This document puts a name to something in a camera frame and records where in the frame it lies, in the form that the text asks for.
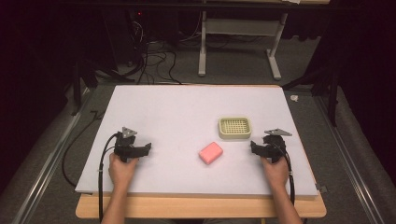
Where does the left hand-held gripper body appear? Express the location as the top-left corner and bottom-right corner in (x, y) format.
(113, 126), (142, 163)

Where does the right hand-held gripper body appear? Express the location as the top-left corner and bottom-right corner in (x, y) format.
(262, 128), (293, 164)

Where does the pale green soap dish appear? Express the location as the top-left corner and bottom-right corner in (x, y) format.
(217, 116), (253, 140)

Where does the person's left hand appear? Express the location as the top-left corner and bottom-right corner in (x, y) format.
(107, 151), (140, 191)

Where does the person's right hand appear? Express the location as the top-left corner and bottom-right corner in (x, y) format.
(260, 154), (290, 189)

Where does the white foam board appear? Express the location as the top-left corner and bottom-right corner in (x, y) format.
(74, 84), (319, 198)

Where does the black stand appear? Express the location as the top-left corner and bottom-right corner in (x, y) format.
(281, 68), (341, 128)
(70, 59), (138, 117)

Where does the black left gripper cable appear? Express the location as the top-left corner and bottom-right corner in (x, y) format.
(97, 133), (120, 224)

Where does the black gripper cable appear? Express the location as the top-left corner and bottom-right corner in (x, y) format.
(274, 141), (297, 207)
(97, 133), (120, 224)

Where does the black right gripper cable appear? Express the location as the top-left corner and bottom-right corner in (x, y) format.
(274, 141), (297, 207)

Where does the thin black floor cable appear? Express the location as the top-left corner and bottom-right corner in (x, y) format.
(61, 109), (106, 189)

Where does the grey metal floor rail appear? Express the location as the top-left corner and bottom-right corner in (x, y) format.
(10, 90), (94, 224)
(314, 95), (387, 224)

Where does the tangle of black floor cables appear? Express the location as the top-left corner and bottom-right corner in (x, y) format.
(124, 18), (185, 86)

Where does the white metal desk frame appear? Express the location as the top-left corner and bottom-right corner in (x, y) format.
(197, 10), (290, 82)

